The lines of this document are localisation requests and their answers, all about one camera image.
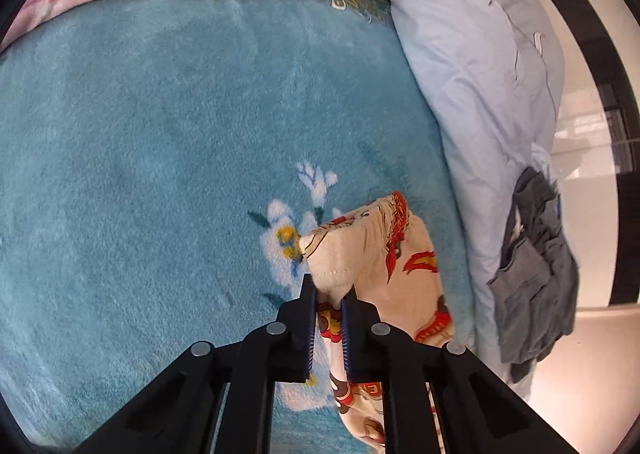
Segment grey sweatshirt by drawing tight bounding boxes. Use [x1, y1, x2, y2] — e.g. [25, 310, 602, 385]
[487, 166, 581, 382]

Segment cream red printed pants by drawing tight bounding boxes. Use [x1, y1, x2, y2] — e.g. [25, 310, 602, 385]
[299, 191, 456, 454]

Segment white wardrobe with black stripe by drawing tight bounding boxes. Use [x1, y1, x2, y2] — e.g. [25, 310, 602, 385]
[525, 0, 640, 435]

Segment blue floral bed blanket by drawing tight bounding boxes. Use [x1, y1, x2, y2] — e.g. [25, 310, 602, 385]
[0, 0, 476, 454]

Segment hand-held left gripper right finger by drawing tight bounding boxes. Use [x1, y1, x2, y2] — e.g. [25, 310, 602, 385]
[341, 286, 581, 454]

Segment light blue floral duvet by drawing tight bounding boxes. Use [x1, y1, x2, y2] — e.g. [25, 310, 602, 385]
[350, 0, 561, 402]

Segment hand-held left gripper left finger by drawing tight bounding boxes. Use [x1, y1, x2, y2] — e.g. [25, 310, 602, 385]
[65, 273, 321, 454]

